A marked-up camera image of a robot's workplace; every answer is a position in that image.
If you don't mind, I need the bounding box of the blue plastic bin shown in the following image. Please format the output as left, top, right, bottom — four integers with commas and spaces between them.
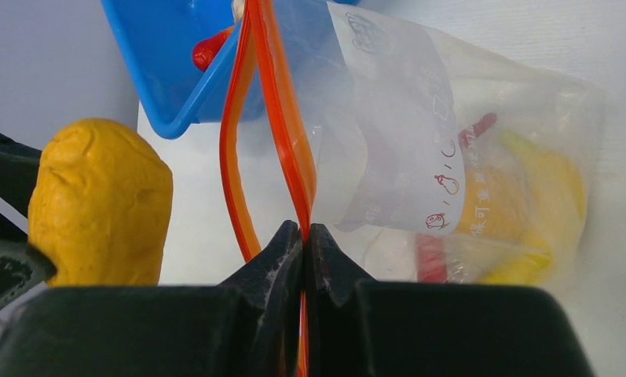
103, 1, 355, 139

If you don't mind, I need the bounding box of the red toy chili pepper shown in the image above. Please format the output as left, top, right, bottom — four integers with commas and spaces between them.
416, 112, 497, 283

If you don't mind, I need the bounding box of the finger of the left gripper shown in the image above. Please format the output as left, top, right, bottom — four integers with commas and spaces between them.
0, 133, 42, 242
0, 240, 57, 311

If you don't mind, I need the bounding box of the orange toy mango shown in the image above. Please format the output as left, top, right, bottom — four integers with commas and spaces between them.
27, 118, 174, 287

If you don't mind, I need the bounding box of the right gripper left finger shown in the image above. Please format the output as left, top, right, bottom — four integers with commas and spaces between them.
0, 221, 302, 376

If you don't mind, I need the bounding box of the red toy wax apple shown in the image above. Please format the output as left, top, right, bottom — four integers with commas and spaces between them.
192, 27, 234, 71

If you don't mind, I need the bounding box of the beige toy garlic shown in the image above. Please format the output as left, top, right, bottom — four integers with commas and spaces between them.
232, 0, 246, 23

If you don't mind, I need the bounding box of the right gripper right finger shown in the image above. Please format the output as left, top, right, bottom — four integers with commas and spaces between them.
306, 224, 593, 376

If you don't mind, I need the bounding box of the yellow-orange toy ball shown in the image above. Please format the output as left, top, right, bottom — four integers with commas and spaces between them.
455, 167, 528, 242

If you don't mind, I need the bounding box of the clear zip bag orange zipper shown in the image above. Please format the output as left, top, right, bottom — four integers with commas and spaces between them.
219, 1, 600, 376

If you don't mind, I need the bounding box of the yellow toy banana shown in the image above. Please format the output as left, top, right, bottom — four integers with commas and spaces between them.
478, 130, 588, 285

